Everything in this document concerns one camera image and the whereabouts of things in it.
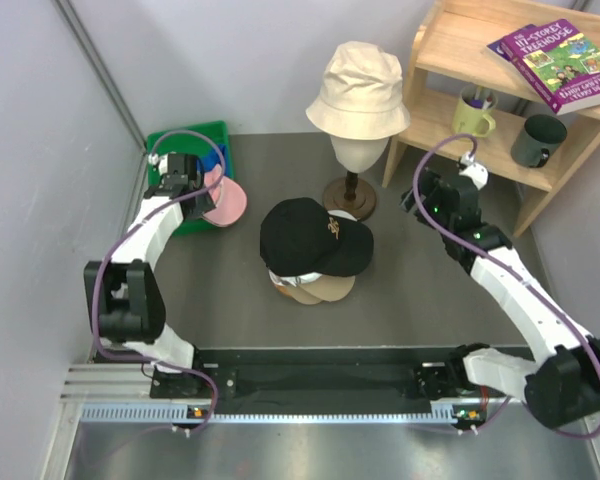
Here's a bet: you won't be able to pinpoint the light green mug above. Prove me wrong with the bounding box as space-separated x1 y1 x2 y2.
451 85 498 138

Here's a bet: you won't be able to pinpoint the black cap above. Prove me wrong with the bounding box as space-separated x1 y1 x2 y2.
259 197 374 277

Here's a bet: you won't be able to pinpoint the dark grey mug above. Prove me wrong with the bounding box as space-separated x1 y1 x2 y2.
510 114 568 168

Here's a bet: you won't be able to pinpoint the purple treehouse book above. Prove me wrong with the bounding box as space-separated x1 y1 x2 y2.
500 19 600 115

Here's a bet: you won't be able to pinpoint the cream mannequin head stand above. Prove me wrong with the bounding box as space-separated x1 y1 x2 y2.
322 135 389 221

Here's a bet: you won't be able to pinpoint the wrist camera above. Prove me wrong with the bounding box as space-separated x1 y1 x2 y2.
147 153 170 175
459 152 489 191

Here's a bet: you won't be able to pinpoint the cream bucket hat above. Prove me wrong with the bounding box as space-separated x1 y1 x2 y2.
306 41 411 141

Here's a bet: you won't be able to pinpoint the wooden mushroom hat stand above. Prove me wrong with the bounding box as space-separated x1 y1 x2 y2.
272 282 298 299

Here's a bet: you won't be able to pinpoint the pens in mug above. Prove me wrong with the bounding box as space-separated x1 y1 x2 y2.
468 86 494 110

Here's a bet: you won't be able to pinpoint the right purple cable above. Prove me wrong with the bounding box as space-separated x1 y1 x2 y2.
412 133 600 440

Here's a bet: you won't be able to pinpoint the pink white baseball cap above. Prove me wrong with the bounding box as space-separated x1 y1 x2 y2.
202 165 247 227

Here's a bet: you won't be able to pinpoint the wooden shelf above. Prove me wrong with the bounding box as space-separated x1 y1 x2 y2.
382 1 600 236

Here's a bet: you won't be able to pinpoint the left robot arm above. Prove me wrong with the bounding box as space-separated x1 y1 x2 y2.
84 153 218 400

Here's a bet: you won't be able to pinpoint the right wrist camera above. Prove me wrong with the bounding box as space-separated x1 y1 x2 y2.
459 152 489 191

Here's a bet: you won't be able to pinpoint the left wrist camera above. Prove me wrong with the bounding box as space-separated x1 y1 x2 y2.
147 153 170 175

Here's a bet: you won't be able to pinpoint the blue item in bin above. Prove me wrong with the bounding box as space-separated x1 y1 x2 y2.
201 144 234 178

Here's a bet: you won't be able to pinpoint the aluminium rail frame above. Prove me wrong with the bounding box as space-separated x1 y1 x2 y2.
43 364 600 479

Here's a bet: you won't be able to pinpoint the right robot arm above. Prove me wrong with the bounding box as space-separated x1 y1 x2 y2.
401 166 600 429

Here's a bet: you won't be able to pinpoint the green plastic bin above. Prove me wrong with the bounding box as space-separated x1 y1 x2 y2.
156 120 231 236

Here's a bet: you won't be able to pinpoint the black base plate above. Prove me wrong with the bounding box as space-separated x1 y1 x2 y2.
92 344 536 415

